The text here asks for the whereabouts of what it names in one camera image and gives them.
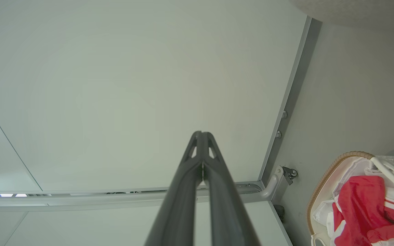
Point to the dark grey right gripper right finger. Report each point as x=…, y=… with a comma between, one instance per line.
x=227, y=212

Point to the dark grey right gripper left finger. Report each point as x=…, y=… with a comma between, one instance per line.
x=176, y=205

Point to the plain red garment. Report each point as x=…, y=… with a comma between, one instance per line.
x=357, y=201

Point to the small metal bolt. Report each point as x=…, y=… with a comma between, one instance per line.
x=284, y=114
x=278, y=134

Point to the wicker rimmed laundry basket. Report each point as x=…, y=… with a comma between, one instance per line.
x=320, y=184

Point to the metal caster bracket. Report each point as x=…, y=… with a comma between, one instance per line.
x=290, y=173

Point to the grey metal partition rail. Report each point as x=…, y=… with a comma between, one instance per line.
x=80, y=200

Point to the grey metal partition post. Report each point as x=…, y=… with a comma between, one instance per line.
x=296, y=78

